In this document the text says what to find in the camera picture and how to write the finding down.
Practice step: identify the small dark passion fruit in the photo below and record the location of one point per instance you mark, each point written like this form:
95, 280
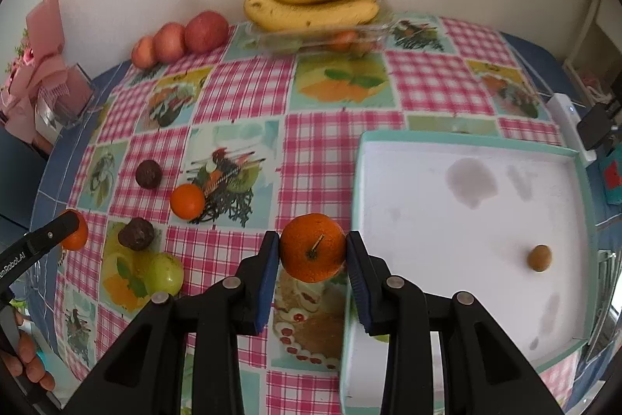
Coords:
148, 174

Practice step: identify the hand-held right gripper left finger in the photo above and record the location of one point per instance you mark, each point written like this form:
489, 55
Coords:
267, 281

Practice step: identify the black device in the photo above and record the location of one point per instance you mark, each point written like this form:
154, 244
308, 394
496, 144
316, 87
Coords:
597, 125

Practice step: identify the large orange mandarin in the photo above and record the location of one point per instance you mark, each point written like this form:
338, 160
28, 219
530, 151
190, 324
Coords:
311, 252

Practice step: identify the tangerine in clear container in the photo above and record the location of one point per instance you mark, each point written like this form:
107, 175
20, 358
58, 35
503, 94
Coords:
342, 40

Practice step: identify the white tray teal rim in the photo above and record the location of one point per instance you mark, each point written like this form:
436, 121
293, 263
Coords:
461, 225

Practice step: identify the small orange mandarin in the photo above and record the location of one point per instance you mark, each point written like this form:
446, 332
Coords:
187, 201
78, 241

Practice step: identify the pink paper napkins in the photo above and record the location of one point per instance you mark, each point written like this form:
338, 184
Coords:
46, 45

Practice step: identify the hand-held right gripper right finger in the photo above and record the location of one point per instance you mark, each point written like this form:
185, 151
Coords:
357, 286

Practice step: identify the person's left hand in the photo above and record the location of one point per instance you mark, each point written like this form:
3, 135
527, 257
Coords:
29, 361

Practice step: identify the clear napkin holder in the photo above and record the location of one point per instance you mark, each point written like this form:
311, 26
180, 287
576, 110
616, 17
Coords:
68, 106

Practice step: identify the white power device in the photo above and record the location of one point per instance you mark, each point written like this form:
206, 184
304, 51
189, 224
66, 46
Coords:
568, 118

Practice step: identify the medium red apple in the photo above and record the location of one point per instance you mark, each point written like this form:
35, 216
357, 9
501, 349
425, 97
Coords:
169, 42

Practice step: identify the wrinkled dark passion fruit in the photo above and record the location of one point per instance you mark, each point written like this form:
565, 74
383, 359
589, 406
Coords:
137, 234

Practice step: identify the pink checkered fruit tablecloth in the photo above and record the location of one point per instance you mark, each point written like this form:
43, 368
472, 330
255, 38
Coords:
330, 142

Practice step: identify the small red apple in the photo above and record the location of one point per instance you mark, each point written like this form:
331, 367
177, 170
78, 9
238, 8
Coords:
143, 52

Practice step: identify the small brown kiwi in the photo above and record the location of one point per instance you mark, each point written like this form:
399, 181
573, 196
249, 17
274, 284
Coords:
539, 258

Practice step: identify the teal and red object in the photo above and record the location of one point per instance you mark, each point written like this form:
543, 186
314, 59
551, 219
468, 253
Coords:
613, 177

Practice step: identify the clear plastic container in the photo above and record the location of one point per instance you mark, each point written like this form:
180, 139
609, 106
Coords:
272, 41

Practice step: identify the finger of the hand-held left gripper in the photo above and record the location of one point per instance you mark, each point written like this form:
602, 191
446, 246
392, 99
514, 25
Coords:
53, 232

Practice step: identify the large red apple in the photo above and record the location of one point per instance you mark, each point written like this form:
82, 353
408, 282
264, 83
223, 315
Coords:
206, 31

